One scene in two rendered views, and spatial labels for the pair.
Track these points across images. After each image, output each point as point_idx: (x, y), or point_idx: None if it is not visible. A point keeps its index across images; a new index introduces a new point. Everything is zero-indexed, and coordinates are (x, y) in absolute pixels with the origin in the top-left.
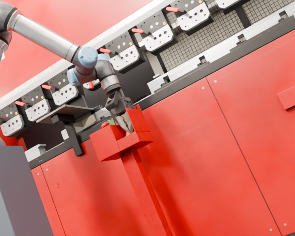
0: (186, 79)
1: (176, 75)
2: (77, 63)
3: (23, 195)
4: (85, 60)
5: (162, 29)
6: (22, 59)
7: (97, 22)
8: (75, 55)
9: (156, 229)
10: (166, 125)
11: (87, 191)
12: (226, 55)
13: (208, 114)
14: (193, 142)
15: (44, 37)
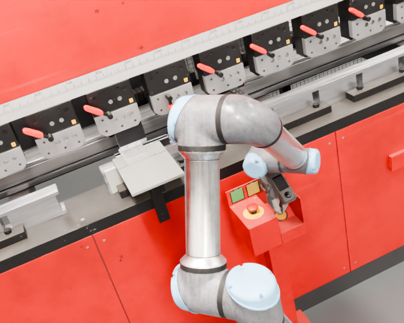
0: (315, 132)
1: (283, 109)
2: (298, 171)
3: None
4: (317, 172)
5: (285, 49)
6: (30, 47)
7: (193, 14)
8: (305, 164)
9: (287, 304)
10: None
11: (165, 259)
12: (361, 111)
13: (326, 171)
14: (303, 198)
15: (292, 151)
